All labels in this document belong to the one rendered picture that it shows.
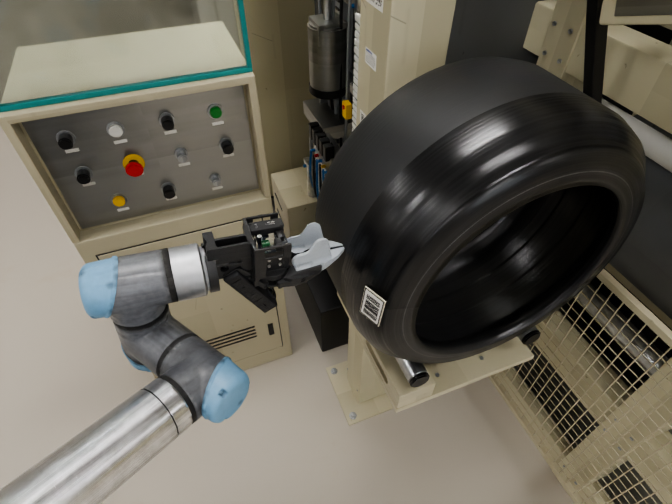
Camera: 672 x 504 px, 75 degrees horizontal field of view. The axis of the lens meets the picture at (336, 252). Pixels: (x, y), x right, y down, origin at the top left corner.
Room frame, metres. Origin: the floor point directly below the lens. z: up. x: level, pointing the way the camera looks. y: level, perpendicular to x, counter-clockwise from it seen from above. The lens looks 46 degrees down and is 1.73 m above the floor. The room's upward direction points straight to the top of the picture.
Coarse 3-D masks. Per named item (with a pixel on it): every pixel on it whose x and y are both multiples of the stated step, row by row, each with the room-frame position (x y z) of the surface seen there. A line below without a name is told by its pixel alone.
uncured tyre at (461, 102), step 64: (448, 64) 0.69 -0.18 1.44; (512, 64) 0.68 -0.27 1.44; (384, 128) 0.59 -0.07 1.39; (448, 128) 0.53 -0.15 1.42; (512, 128) 0.51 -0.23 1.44; (576, 128) 0.51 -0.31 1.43; (320, 192) 0.61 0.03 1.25; (384, 192) 0.49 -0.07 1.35; (448, 192) 0.45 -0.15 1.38; (512, 192) 0.45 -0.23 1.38; (576, 192) 0.71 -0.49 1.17; (640, 192) 0.55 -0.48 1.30; (384, 256) 0.42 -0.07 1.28; (448, 256) 0.42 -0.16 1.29; (512, 256) 0.71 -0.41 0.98; (576, 256) 0.63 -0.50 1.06; (384, 320) 0.40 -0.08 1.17; (448, 320) 0.58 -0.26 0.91; (512, 320) 0.52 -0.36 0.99
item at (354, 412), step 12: (336, 372) 0.93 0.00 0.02; (336, 384) 0.88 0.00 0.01; (348, 384) 0.88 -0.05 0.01; (348, 396) 0.83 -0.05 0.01; (384, 396) 0.83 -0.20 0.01; (348, 408) 0.77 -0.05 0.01; (360, 408) 0.77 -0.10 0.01; (372, 408) 0.77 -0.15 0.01; (384, 408) 0.77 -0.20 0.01; (348, 420) 0.72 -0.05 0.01; (360, 420) 0.73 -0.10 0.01
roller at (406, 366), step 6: (402, 360) 0.47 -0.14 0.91; (408, 360) 0.47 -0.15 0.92; (402, 366) 0.46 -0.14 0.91; (408, 366) 0.46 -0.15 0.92; (414, 366) 0.45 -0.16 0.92; (420, 366) 0.45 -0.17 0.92; (408, 372) 0.45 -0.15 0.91; (414, 372) 0.44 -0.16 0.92; (420, 372) 0.44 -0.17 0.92; (426, 372) 0.44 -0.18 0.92; (408, 378) 0.44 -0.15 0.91; (414, 378) 0.43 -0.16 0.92; (420, 378) 0.43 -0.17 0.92; (426, 378) 0.44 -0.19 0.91; (414, 384) 0.43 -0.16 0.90; (420, 384) 0.43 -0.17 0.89
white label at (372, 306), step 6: (366, 288) 0.41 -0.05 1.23; (366, 294) 0.41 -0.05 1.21; (372, 294) 0.40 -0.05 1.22; (366, 300) 0.41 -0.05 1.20; (372, 300) 0.40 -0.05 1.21; (378, 300) 0.39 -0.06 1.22; (384, 300) 0.39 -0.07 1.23; (366, 306) 0.41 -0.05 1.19; (372, 306) 0.40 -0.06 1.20; (378, 306) 0.39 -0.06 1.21; (384, 306) 0.39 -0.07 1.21; (366, 312) 0.40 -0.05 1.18; (372, 312) 0.40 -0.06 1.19; (378, 312) 0.39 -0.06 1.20; (372, 318) 0.39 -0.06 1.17; (378, 318) 0.39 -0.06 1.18; (378, 324) 0.39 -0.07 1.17
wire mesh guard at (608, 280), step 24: (624, 288) 0.60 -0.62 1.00; (576, 312) 0.64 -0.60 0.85; (600, 312) 0.60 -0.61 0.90; (648, 312) 0.53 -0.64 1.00; (552, 336) 0.66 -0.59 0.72; (576, 336) 0.61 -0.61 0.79; (624, 336) 0.54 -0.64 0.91; (648, 360) 0.48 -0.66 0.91; (528, 408) 0.60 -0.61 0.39; (528, 432) 0.56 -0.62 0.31; (600, 432) 0.44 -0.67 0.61; (552, 456) 0.48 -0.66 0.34; (576, 456) 0.44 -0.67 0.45; (648, 456) 0.35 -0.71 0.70; (648, 480) 0.32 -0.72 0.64
